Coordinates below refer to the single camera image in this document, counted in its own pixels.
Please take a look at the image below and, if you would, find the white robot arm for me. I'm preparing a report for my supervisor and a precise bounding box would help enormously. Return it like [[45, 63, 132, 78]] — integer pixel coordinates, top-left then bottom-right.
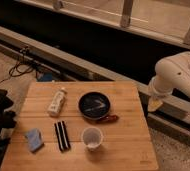
[[148, 51, 190, 112]]

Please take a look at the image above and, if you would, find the black ceramic bowl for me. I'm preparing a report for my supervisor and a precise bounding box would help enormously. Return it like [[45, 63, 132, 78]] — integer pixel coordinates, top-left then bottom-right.
[[78, 92, 111, 120]]

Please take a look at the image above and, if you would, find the white plastic bottle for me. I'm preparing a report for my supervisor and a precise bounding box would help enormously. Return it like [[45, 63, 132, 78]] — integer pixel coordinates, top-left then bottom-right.
[[47, 87, 66, 117]]

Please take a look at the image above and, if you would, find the black striped rectangular block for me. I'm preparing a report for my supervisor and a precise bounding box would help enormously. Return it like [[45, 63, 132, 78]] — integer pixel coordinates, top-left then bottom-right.
[[54, 121, 71, 152]]

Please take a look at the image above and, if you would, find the blue object behind table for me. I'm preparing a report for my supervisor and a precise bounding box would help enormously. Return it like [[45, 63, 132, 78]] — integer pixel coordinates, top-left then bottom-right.
[[37, 73, 53, 82]]

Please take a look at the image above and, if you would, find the blue sponge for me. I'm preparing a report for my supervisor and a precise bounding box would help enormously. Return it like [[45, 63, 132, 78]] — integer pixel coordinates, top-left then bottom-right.
[[25, 128, 44, 153]]

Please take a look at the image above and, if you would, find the black cable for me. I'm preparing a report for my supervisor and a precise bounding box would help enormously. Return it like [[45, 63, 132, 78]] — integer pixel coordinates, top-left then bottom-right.
[[0, 46, 42, 87]]

